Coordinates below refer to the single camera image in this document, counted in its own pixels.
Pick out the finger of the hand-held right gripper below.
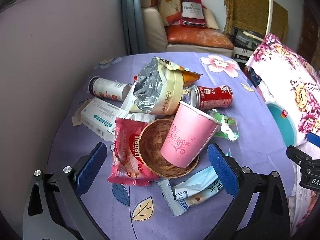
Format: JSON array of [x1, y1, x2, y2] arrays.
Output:
[[306, 132, 320, 146], [286, 145, 320, 167]]

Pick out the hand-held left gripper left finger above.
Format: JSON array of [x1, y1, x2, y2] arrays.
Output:
[[22, 142, 108, 240]]

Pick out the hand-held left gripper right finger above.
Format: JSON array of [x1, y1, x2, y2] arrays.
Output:
[[205, 143, 290, 240]]

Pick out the white snack packet with picture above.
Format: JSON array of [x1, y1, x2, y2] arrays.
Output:
[[174, 180, 225, 207]]

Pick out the teal plastic basin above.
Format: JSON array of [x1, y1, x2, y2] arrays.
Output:
[[266, 102, 299, 148]]

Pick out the red wafer packet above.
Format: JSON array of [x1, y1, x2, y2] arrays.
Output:
[[107, 117, 160, 187]]

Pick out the green plastic wrapper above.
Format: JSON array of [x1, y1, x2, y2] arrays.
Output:
[[209, 109, 240, 142]]

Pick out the pink paper cup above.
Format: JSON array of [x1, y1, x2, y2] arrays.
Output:
[[160, 101, 222, 168]]

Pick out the white medicine box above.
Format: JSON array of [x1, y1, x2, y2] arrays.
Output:
[[72, 97, 125, 142]]

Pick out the brown woven basket bowl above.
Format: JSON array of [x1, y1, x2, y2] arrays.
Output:
[[138, 119, 200, 179]]

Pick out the red soda can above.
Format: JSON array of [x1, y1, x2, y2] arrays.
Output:
[[188, 85, 233, 110]]

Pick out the white bottle with red label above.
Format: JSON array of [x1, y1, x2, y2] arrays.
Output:
[[88, 76, 132, 102]]

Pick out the silver lined cream snack bag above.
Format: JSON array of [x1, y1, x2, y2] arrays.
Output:
[[122, 56, 184, 117]]

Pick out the purple floral tablecloth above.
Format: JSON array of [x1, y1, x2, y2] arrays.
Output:
[[46, 52, 294, 240]]

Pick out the pink floral bedsheet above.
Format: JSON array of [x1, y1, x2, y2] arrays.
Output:
[[245, 33, 320, 233]]

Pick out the brown wooden cabinet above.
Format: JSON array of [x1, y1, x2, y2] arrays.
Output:
[[297, 2, 320, 65]]

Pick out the white media player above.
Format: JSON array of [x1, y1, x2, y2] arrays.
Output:
[[232, 49, 254, 63]]

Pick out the grey media player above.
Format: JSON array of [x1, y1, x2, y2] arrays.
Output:
[[230, 26, 263, 52]]

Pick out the white pole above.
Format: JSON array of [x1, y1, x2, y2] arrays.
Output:
[[265, 0, 273, 35]]

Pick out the orange seat cushion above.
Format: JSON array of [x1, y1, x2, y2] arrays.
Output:
[[165, 26, 234, 50]]

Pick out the yellow brown patterned cloth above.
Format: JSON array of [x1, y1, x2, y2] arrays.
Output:
[[223, 0, 289, 43]]

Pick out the cream leather armchair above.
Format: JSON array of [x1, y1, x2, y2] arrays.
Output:
[[140, 0, 234, 55]]

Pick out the red gift bag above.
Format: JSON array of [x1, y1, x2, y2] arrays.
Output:
[[180, 0, 207, 28]]

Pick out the cream printed pillow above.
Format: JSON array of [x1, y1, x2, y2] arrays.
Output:
[[158, 0, 220, 30]]

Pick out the wooden bed frame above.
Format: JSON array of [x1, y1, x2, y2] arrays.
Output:
[[244, 65, 263, 88]]

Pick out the grey door frame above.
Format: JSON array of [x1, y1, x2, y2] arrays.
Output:
[[120, 0, 148, 55]]

